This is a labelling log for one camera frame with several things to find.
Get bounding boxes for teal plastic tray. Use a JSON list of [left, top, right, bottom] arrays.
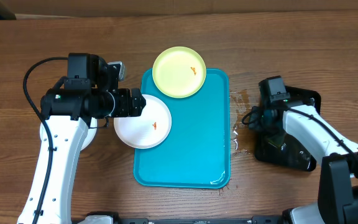
[[133, 68, 231, 189]]

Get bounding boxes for light green plate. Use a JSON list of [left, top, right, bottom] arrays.
[[152, 46, 206, 98]]

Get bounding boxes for black rectangular water tray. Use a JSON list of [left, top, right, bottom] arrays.
[[254, 86, 321, 172]]

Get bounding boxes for white plate with stain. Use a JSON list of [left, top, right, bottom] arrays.
[[114, 95, 172, 149]]

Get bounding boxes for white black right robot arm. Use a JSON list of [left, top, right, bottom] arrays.
[[242, 100, 358, 223]]

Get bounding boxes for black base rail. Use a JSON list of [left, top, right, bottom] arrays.
[[72, 211, 289, 224]]

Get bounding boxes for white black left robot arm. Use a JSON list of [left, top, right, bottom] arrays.
[[17, 54, 146, 223]]

